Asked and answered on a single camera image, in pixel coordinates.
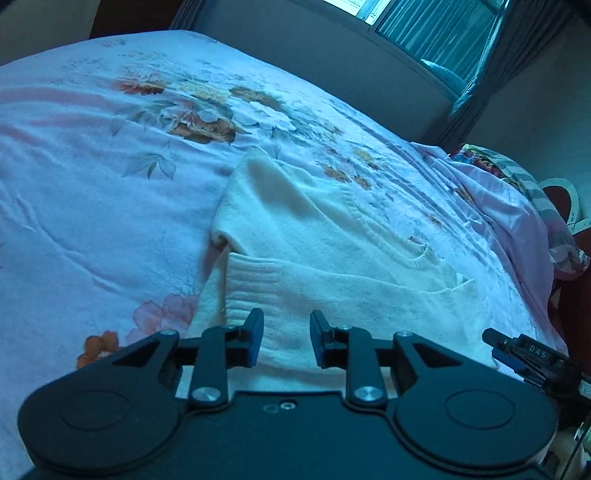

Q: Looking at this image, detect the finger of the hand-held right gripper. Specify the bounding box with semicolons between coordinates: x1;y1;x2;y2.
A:
482;328;528;371

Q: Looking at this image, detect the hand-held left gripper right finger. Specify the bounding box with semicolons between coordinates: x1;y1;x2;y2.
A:
309;309;465;411

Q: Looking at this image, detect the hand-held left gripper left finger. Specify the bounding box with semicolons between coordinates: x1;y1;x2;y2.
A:
110;308;265;409

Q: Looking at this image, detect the white knit sweater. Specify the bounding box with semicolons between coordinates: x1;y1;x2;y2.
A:
187;145;500;398

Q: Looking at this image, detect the pink pillow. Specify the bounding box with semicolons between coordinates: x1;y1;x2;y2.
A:
410;142;556;280

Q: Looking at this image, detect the colourful striped pillow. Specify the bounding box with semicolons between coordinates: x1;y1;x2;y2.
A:
450;143;590;278

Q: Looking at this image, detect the red and white headboard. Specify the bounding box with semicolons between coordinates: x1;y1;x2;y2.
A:
538;178;591;234

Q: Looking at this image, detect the floral pink bed sheet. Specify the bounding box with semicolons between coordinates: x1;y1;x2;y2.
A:
0;30;570;464

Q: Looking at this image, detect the grey curtain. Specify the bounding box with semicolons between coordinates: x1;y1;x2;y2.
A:
167;0;206;32
436;0;580;146

